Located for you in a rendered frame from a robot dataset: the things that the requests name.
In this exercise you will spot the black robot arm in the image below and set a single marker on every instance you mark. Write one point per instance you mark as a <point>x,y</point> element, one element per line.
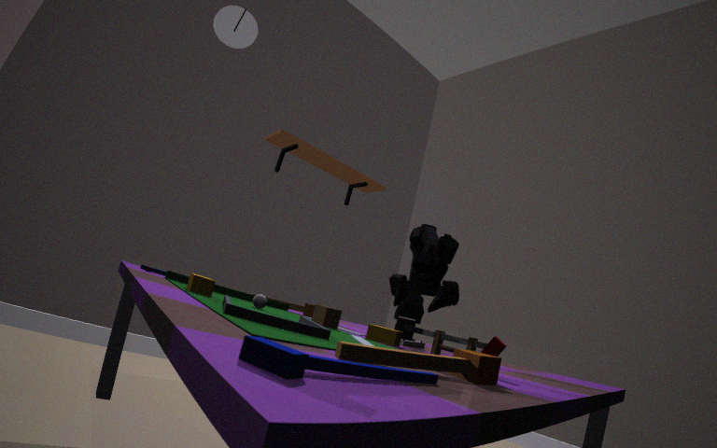
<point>430,254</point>

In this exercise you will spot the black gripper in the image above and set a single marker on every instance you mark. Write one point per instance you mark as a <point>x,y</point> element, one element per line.
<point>446,295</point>

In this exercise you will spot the green putting mat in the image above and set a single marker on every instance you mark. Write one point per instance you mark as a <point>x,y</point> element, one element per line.
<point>215,303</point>

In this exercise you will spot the white golf ball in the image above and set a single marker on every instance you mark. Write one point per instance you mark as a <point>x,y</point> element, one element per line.
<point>260,301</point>

